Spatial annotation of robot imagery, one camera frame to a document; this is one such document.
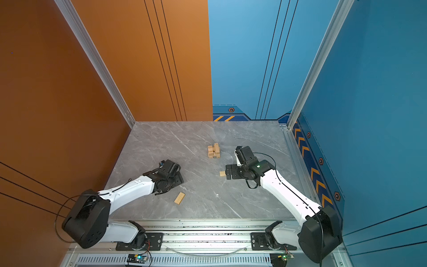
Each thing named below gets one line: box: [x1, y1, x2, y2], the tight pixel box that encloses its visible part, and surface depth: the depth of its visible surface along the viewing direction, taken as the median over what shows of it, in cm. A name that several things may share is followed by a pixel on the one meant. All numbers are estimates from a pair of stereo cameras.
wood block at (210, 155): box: [207, 152, 221, 159], surface depth 102 cm
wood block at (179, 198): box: [174, 191, 186, 205], surface depth 87 cm
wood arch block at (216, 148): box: [212, 142, 221, 155], surface depth 101 cm
